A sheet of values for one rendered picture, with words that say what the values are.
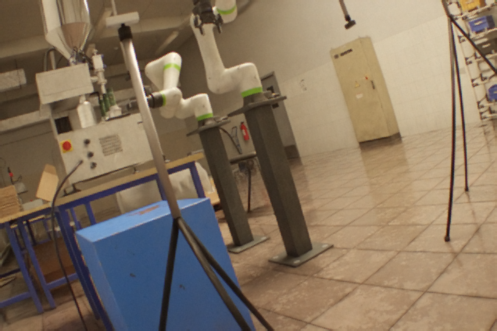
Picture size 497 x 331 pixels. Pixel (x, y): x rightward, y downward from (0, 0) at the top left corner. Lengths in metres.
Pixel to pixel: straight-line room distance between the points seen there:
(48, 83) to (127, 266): 1.00
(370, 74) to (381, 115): 0.76
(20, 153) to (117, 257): 11.17
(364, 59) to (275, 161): 4.88
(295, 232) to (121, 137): 1.10
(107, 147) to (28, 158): 10.49
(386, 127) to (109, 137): 5.57
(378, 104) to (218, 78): 4.89
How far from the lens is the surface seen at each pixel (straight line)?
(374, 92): 6.73
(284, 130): 9.24
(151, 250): 1.15
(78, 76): 1.83
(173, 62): 2.52
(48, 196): 3.54
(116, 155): 1.75
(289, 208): 2.13
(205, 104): 2.72
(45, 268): 3.43
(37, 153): 12.20
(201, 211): 1.21
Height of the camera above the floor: 0.74
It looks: 4 degrees down
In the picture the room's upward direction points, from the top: 17 degrees counter-clockwise
